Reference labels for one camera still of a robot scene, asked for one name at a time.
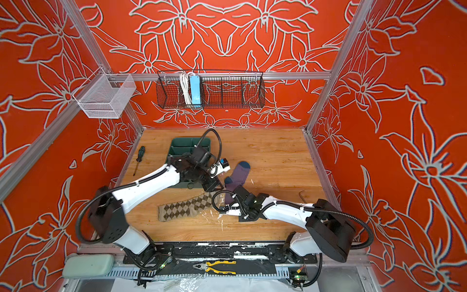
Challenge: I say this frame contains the green handle screwdriver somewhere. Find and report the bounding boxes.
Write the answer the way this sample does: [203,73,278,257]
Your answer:
[133,146,145,176]

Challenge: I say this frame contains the black wire wall basket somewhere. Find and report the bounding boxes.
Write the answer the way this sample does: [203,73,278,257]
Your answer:
[156,71,266,110]

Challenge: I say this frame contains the black allen key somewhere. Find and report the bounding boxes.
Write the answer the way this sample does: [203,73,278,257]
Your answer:
[299,191,307,204]

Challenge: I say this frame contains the beige argyle sock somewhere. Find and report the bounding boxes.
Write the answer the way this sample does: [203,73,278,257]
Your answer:
[158,192,215,222]

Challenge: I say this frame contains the yellow handle pliers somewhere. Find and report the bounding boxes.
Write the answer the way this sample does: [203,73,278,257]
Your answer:
[192,260,237,276]

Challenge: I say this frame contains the white cable bundle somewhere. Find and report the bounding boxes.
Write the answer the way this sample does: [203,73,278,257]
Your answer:
[179,72,192,107]

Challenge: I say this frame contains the light blue box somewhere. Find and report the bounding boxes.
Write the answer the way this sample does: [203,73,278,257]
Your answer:
[190,75,201,108]

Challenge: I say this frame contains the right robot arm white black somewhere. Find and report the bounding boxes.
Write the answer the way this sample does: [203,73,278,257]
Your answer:
[218,186,375,263]

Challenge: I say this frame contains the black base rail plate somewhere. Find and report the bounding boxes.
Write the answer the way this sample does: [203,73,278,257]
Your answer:
[122,241,318,266]

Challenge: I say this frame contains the white wire mesh basket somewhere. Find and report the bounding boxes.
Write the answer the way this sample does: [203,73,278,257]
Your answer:
[72,74,136,119]

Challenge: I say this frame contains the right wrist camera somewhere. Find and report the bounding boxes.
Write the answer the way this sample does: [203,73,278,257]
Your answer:
[219,204,242,217]

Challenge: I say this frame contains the green plastic divided tray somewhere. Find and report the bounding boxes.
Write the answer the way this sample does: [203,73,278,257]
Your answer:
[166,137,203,189]

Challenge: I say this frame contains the pale green foam pad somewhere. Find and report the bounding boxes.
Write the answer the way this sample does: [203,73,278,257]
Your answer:
[62,254,114,279]

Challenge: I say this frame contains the white slotted cable duct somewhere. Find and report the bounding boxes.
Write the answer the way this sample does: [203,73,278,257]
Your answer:
[97,267,291,281]

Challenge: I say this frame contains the purple sock yellow cuff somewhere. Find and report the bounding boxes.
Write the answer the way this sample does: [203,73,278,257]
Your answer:
[225,161,251,192]

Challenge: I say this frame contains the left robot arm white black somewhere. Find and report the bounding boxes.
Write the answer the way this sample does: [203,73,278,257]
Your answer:
[75,147,231,255]

